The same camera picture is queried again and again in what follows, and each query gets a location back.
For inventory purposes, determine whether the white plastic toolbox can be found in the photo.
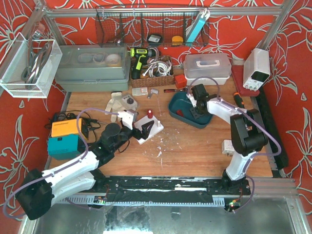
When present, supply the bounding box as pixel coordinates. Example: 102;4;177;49
183;53;232;85

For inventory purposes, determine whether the red pad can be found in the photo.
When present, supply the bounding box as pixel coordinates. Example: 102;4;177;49
232;65;260;97

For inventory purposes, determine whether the white power supply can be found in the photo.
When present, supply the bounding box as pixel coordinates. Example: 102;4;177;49
243;48;270;91

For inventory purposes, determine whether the black mounting base rail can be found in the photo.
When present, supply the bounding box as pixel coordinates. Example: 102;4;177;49
83;176;251;204

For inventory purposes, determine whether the red small box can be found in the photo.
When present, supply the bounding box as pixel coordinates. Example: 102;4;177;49
174;74;187;89

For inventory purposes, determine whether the white control box with knob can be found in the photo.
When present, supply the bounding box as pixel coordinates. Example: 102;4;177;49
121;95;137;110

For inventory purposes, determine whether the green cordless drill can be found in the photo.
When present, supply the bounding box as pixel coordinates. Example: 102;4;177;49
130;47;156;79

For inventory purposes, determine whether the teal electronic box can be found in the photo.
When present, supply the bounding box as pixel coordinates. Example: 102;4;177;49
47;134;85;160

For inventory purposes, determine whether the white peg base plate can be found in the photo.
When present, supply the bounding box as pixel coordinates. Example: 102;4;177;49
134;115;164;145

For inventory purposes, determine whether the teal plastic tray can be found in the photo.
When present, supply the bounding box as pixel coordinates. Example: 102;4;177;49
168;92;213;129

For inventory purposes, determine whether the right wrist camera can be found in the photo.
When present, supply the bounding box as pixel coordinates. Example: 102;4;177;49
186;93;197;108

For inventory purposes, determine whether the orange handled screwdriver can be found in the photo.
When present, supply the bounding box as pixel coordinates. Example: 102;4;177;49
233;92;245;108

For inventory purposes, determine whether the grey plastic storage box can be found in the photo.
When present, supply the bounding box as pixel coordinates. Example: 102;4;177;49
55;45;131;92

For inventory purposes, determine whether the small white cardboard box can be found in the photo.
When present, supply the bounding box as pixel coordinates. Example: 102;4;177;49
132;87;148;96

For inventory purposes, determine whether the black wire basket shelf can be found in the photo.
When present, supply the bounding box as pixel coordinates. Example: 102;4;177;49
95;3;209;47

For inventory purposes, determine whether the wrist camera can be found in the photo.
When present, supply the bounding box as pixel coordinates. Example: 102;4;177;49
118;110;138;130
186;93;197;108

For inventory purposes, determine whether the brown basket with cables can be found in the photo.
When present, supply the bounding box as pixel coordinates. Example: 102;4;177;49
129;56;174;88

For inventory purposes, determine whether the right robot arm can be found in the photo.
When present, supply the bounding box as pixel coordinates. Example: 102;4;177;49
187;84;268;193

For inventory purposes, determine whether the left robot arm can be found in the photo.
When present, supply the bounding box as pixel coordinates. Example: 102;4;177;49
15;120;155;220

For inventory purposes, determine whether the yellow tape measure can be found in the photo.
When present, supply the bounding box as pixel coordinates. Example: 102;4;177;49
172;36;184;46

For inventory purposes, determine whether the white power adapter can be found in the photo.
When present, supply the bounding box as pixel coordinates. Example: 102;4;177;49
221;139;234;156

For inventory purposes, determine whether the blue white device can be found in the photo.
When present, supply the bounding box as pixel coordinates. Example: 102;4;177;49
185;8;211;46

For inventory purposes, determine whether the white work glove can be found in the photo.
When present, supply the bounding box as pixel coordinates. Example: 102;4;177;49
105;92;126;113

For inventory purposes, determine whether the yellow electronic box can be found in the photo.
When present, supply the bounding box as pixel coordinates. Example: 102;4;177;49
51;118;89;139

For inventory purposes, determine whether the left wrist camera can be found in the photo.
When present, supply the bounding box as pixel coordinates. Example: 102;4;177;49
118;110;138;130

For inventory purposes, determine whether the clear acrylic bin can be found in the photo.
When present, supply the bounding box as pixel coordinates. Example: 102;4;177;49
0;33;62;98

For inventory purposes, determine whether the red handled ratchet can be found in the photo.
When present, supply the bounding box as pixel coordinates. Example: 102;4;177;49
163;88;188;93

